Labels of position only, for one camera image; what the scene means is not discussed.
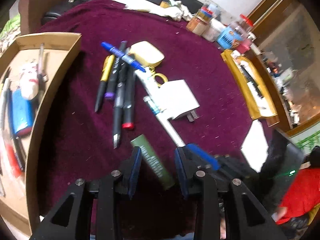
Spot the black silver tip pen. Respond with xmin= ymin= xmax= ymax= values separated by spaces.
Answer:
xmin=112 ymin=61 xmax=127 ymax=149

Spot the brown armchair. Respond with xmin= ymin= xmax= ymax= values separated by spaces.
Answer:
xmin=17 ymin=0 xmax=86 ymax=34

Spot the cardboard tray box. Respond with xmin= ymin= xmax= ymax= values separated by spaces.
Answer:
xmin=1 ymin=32 xmax=81 ymax=236

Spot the yellow black pen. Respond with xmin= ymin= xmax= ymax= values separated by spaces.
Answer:
xmin=94 ymin=55 xmax=115 ymax=113

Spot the yellow earbud case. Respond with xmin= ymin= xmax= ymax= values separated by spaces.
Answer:
xmin=129 ymin=41 xmax=164 ymax=67

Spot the pink white cream tube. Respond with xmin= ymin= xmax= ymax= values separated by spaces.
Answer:
xmin=19 ymin=60 xmax=39 ymax=100

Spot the right hand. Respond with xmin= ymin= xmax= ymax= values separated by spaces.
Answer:
xmin=271 ymin=206 xmax=287 ymax=222

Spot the white gloves cloth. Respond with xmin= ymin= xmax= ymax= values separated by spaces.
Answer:
xmin=113 ymin=0 xmax=193 ymax=22

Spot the white paper sheet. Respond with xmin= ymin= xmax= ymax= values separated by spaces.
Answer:
xmin=241 ymin=120 xmax=268 ymax=173

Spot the blue label snack jar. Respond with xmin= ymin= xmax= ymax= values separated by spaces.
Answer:
xmin=216 ymin=14 xmax=253 ymax=49

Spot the yellow pencil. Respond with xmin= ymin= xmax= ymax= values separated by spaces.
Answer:
xmin=0 ymin=77 xmax=11 ymax=130

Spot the purple cap black marker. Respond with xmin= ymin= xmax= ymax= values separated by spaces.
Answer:
xmin=105 ymin=54 xmax=120 ymax=100

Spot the pink bottle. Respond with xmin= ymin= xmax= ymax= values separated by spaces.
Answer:
xmin=236 ymin=35 xmax=256 ymax=54

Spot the yellow tray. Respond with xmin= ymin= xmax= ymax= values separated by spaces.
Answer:
xmin=221 ymin=49 xmax=279 ymax=126

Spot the blue battery pack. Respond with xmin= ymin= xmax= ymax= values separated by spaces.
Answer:
xmin=11 ymin=89 xmax=34 ymax=137

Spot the maroon tablecloth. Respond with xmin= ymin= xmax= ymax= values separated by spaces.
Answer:
xmin=37 ymin=0 xmax=276 ymax=235

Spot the green patterned cloth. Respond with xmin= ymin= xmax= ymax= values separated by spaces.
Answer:
xmin=0 ymin=14 xmax=21 ymax=55

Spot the white plastic jar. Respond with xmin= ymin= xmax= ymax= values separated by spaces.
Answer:
xmin=202 ymin=19 xmax=226 ymax=42

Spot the blue marker pen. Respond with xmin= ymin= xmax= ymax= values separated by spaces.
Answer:
xmin=101 ymin=42 xmax=146 ymax=73

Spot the red cap black marker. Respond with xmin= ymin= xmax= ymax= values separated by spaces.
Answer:
xmin=122 ymin=67 xmax=136 ymax=129

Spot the brown label jar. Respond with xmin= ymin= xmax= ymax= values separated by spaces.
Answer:
xmin=186 ymin=5 xmax=214 ymax=36

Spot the silver pen in box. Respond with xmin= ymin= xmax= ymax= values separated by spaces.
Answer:
xmin=37 ymin=43 xmax=48 ymax=83

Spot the green tube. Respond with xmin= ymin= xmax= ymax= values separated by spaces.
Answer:
xmin=131 ymin=134 xmax=175 ymax=190

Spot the white power adapter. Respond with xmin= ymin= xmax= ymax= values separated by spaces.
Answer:
xmin=159 ymin=80 xmax=200 ymax=122

